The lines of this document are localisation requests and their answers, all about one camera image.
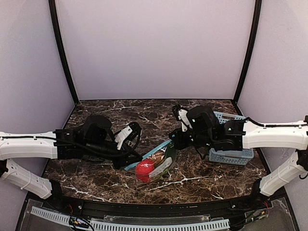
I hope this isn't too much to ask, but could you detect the clear zip top bag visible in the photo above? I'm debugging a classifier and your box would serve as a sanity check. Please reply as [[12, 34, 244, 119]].
[[124, 140, 177, 184]]

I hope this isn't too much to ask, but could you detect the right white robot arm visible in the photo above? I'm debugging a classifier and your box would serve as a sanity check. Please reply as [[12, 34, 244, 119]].
[[169, 104, 308, 197]]

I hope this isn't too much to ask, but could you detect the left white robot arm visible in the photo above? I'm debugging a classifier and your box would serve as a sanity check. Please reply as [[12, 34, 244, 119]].
[[0, 115, 142, 199]]

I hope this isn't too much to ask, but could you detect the light blue plastic basket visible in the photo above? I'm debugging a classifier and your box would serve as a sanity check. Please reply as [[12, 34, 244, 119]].
[[209, 112, 254, 166]]

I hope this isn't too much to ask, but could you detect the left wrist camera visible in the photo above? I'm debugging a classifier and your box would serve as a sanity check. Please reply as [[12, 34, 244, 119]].
[[115, 122, 141, 150]]

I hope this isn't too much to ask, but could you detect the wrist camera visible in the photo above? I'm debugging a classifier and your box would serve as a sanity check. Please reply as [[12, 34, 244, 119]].
[[172, 104, 192, 132], [115, 122, 141, 150]]

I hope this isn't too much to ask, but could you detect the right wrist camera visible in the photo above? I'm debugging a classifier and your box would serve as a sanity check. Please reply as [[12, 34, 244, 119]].
[[172, 104, 192, 132]]

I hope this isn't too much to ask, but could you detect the black front rail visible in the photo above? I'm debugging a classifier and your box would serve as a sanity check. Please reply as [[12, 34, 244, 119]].
[[43, 194, 270, 218]]

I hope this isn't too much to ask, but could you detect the grey slotted cable duct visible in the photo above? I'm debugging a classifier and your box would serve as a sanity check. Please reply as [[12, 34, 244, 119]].
[[30, 206, 230, 231]]

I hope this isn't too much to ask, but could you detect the right black frame post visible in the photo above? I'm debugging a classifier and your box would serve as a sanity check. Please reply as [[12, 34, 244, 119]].
[[232, 0, 262, 107]]

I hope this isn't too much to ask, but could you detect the black frame post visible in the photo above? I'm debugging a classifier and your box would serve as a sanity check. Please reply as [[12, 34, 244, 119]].
[[232, 0, 262, 107], [48, 0, 79, 105]]

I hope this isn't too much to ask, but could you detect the left black frame post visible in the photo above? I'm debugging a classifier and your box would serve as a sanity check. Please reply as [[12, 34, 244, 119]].
[[48, 0, 79, 105]]

